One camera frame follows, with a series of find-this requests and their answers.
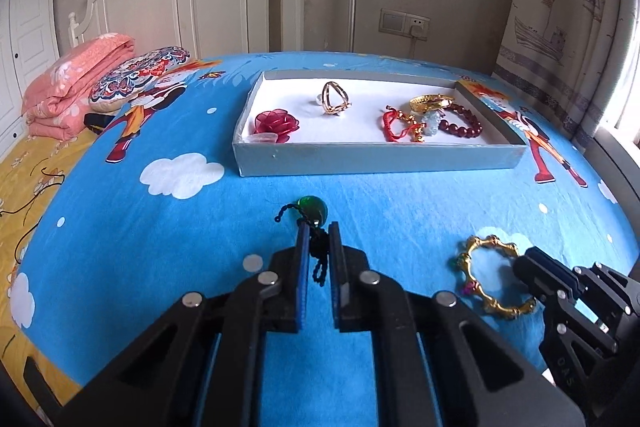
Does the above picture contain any gold bamboo-style bangle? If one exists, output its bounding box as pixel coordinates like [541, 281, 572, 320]
[457, 234, 538, 320]

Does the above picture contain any dark red bead bracelet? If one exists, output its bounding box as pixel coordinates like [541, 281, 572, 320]
[437, 103, 483, 138]

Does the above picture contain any thin black cord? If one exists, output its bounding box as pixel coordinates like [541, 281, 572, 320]
[0, 167, 66, 258]

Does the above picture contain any smooth gold bangle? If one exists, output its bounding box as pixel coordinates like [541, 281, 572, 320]
[409, 93, 456, 114]

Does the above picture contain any shallow grey cardboard box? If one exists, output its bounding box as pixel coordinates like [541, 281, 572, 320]
[232, 69, 530, 178]

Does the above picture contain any red string bracelet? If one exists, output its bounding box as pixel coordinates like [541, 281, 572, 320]
[382, 106, 426, 144]

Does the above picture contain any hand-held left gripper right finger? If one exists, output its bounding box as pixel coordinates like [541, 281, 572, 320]
[327, 222, 586, 427]

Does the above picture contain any round patterned cushion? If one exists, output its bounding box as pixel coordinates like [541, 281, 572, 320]
[89, 47, 192, 112]

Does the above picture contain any ship-print curtain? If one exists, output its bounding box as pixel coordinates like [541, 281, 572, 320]
[492, 0, 640, 148]

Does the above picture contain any gold loop brooch with pearl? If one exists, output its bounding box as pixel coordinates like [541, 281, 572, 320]
[315, 81, 352, 118]

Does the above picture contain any folded pink floral quilt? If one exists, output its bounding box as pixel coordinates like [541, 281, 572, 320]
[21, 34, 137, 140]

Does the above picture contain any red rose ornament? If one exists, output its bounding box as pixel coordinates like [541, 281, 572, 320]
[254, 108, 302, 145]

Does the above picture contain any green pendant with black cord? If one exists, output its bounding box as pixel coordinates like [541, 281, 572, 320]
[275, 195, 331, 288]

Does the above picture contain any yellow floral bed sheet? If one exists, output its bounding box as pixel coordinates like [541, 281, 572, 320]
[0, 127, 101, 413]

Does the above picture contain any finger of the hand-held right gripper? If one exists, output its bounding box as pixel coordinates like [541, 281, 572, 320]
[514, 254, 563, 305]
[527, 246, 585, 290]

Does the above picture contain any white wardrobe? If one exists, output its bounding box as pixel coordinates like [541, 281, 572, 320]
[0, 0, 63, 148]

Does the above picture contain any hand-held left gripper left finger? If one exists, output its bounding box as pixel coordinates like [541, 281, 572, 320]
[60, 223, 311, 427]

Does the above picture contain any black folded object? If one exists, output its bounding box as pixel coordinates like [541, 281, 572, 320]
[84, 113, 116, 135]

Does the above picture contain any white plug with cable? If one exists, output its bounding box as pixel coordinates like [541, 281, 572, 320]
[409, 19, 430, 58]

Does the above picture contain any wall socket panel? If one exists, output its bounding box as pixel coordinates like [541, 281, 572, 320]
[380, 8, 431, 40]

